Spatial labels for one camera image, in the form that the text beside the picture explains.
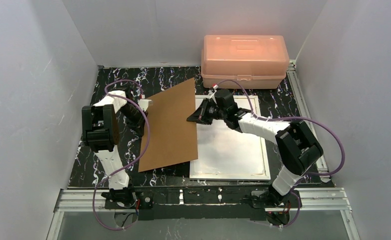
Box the purple cable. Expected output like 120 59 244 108
92 79 150 232
212 79 346 229

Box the brown backing board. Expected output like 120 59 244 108
138 78 198 172

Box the aluminium rail base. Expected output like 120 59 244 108
54 186 352 221

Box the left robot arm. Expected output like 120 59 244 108
81 90 152 191

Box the sunset landscape photo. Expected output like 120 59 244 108
195 97 269 175

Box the pink plastic storage box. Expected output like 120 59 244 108
200 35 290 89

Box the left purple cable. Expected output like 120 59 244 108
92 79 150 232

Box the white picture frame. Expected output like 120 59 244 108
189 95 272 182

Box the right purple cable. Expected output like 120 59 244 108
212 79 346 229

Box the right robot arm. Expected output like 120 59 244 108
186 89 324 199

